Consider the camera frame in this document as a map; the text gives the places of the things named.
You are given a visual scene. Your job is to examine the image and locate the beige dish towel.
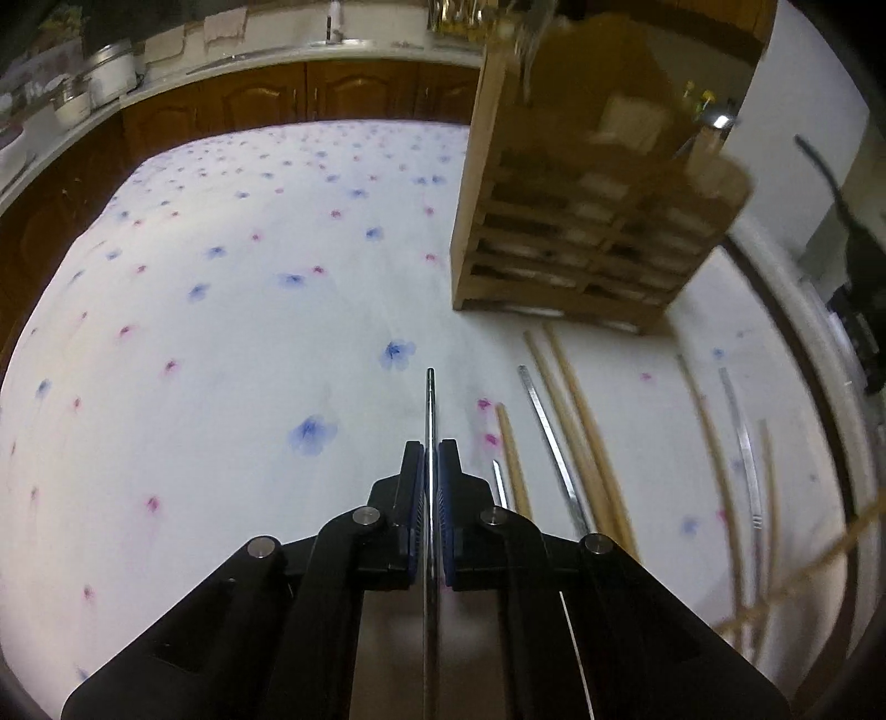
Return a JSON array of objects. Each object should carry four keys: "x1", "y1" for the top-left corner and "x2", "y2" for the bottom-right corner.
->
[{"x1": 203, "y1": 12, "x2": 248, "y2": 44}]

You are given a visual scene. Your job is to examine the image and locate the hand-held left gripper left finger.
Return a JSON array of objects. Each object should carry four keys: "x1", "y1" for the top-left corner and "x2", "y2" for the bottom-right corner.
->
[{"x1": 61, "y1": 440, "x2": 426, "y2": 720}]

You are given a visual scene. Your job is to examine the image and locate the brown wooden base cabinets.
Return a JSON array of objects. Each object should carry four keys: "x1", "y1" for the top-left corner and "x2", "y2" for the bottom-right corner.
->
[{"x1": 0, "y1": 59, "x2": 486, "y2": 361}]

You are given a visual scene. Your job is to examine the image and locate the steel spoon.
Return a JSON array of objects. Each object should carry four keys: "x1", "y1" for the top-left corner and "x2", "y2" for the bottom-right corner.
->
[{"x1": 682, "y1": 111, "x2": 738, "y2": 159}]

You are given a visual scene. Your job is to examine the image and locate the white kitchen countertop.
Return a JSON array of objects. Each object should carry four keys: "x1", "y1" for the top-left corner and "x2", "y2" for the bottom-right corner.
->
[{"x1": 0, "y1": 28, "x2": 486, "y2": 209}]

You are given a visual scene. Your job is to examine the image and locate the steel kitchen sink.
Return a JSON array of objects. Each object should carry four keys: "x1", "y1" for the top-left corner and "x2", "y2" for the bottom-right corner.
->
[{"x1": 186, "y1": 50, "x2": 309, "y2": 76}]

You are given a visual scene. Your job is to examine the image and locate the utensil drying rack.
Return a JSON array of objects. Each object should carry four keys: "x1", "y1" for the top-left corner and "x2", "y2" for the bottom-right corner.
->
[{"x1": 427, "y1": 0, "x2": 501, "y2": 37}]

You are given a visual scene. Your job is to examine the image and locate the floral white tablecloth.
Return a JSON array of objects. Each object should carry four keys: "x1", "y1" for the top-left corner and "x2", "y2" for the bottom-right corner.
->
[{"x1": 0, "y1": 119, "x2": 856, "y2": 720}]

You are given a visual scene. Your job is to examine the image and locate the steel fork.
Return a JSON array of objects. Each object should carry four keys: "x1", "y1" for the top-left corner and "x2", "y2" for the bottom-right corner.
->
[{"x1": 512, "y1": 0, "x2": 558, "y2": 101}]

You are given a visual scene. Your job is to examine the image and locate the wooden-handled fork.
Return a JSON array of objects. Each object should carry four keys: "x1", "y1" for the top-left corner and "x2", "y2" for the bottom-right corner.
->
[{"x1": 522, "y1": 330, "x2": 625, "y2": 549}]

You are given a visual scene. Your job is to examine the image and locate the wooden utensil holder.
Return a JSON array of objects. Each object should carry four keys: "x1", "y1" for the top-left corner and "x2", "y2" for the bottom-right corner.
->
[{"x1": 450, "y1": 14, "x2": 755, "y2": 336}]

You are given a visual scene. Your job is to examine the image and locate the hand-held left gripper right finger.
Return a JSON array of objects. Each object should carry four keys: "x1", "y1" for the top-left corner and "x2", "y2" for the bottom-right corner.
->
[{"x1": 438, "y1": 439, "x2": 794, "y2": 720}]

